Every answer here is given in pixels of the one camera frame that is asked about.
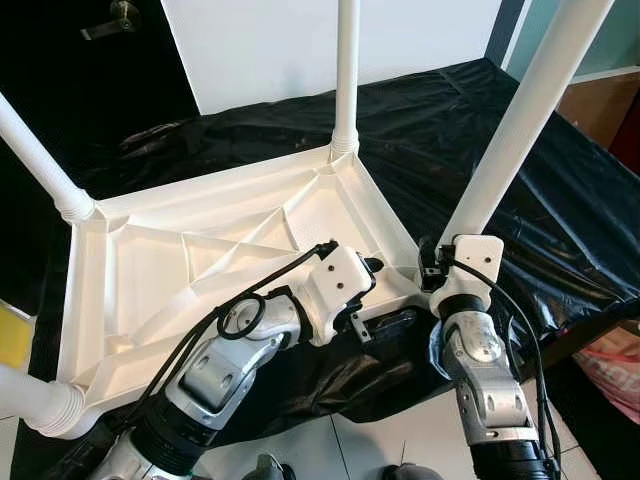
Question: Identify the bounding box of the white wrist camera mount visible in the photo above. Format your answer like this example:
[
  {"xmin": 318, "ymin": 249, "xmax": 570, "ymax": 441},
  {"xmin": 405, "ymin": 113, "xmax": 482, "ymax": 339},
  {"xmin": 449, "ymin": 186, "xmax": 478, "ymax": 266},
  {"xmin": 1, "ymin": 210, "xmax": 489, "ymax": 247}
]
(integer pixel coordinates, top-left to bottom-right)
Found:
[
  {"xmin": 295, "ymin": 245, "xmax": 377, "ymax": 347},
  {"xmin": 432, "ymin": 235, "xmax": 507, "ymax": 314}
]

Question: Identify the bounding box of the dark door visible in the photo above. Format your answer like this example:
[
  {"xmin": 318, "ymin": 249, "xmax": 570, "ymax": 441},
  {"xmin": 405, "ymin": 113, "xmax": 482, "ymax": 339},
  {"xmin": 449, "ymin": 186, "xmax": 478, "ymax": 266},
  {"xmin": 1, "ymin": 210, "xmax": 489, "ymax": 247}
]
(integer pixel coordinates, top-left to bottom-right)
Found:
[{"xmin": 0, "ymin": 0, "xmax": 203, "ymax": 303}]

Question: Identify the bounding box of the metal door handle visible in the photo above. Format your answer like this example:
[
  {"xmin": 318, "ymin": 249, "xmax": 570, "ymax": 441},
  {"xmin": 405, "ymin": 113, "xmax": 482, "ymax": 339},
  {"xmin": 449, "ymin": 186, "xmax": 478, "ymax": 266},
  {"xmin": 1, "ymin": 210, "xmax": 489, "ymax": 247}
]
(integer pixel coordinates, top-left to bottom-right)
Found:
[{"xmin": 82, "ymin": 2, "xmax": 142, "ymax": 41}]

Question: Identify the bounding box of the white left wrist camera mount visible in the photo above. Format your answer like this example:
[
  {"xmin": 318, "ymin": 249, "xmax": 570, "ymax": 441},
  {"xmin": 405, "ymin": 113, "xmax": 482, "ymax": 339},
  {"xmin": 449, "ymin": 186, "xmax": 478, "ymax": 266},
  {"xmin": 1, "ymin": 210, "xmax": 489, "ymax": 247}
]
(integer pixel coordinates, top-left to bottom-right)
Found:
[{"xmin": 295, "ymin": 245, "xmax": 377, "ymax": 347}]

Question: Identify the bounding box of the yellow plastic container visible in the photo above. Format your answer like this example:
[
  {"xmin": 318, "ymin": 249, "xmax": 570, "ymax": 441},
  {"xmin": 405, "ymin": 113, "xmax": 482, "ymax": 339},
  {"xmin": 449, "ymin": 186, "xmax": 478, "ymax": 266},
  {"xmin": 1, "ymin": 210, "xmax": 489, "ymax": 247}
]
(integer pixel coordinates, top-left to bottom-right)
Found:
[{"xmin": 0, "ymin": 300, "xmax": 37, "ymax": 372}]

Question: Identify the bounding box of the brown wooden table beam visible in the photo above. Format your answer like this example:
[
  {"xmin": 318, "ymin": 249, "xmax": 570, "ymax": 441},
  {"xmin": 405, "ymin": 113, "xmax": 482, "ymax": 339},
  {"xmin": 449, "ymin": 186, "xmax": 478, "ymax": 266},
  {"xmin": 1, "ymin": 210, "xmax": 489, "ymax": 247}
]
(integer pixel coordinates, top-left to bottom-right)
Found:
[{"xmin": 545, "ymin": 308, "xmax": 640, "ymax": 372}]

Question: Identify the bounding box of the white plastic table leg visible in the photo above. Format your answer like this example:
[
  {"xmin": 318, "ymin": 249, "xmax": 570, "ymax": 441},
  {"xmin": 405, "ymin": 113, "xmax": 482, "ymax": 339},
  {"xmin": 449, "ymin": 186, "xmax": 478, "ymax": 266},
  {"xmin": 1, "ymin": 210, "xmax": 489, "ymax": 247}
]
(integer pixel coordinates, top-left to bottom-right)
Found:
[
  {"xmin": 332, "ymin": 0, "xmax": 362, "ymax": 159},
  {"xmin": 0, "ymin": 362, "xmax": 87, "ymax": 440},
  {"xmin": 0, "ymin": 90, "xmax": 97, "ymax": 224},
  {"xmin": 440, "ymin": 0, "xmax": 617, "ymax": 242}
]

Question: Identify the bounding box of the grey door frame post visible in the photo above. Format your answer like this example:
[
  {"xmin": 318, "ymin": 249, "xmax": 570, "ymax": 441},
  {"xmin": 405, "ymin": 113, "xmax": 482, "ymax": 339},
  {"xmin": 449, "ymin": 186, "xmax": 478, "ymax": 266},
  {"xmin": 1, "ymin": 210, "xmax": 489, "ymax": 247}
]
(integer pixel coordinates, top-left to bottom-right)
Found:
[{"xmin": 485, "ymin": 0, "xmax": 528, "ymax": 67}]

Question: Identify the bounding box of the brown wooden box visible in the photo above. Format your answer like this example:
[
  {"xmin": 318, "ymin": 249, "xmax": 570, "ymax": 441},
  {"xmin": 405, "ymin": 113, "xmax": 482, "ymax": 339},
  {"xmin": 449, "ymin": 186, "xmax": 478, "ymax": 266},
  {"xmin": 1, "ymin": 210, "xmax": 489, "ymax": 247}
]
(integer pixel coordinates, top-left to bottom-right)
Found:
[{"xmin": 555, "ymin": 67, "xmax": 640, "ymax": 151}]

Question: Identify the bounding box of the white plastic table top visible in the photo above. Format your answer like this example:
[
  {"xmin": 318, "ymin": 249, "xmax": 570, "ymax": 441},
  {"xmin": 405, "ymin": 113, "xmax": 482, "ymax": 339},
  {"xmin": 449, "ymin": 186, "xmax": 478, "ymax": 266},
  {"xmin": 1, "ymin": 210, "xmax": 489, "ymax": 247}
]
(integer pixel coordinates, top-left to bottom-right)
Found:
[{"xmin": 55, "ymin": 148, "xmax": 432, "ymax": 417}]

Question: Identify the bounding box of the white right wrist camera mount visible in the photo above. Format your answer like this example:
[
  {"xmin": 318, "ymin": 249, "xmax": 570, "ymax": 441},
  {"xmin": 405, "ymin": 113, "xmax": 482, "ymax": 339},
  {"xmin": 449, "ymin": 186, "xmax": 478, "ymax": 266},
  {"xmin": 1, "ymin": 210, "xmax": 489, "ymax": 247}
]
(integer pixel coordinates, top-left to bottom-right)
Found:
[{"xmin": 432, "ymin": 235, "xmax": 507, "ymax": 314}]

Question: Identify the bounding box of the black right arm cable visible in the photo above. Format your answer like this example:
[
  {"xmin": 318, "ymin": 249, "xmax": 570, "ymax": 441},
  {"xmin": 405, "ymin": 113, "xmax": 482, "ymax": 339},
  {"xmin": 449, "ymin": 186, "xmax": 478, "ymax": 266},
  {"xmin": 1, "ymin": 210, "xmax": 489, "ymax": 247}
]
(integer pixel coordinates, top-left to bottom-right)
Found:
[{"xmin": 445, "ymin": 258, "xmax": 557, "ymax": 473}]

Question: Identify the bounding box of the black plastic table cover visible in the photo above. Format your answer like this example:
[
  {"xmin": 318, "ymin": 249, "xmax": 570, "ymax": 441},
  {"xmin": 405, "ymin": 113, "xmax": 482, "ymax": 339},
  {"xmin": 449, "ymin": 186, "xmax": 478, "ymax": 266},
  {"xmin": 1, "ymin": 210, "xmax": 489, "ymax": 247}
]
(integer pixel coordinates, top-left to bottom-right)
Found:
[{"xmin": 10, "ymin": 55, "xmax": 640, "ymax": 479}]

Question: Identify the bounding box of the pink plastic bag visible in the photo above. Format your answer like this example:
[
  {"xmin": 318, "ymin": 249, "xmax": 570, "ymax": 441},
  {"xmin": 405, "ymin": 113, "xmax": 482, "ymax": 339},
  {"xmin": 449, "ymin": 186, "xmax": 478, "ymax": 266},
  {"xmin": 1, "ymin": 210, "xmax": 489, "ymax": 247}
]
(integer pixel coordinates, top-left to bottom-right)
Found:
[{"xmin": 580, "ymin": 335, "xmax": 640, "ymax": 422}]

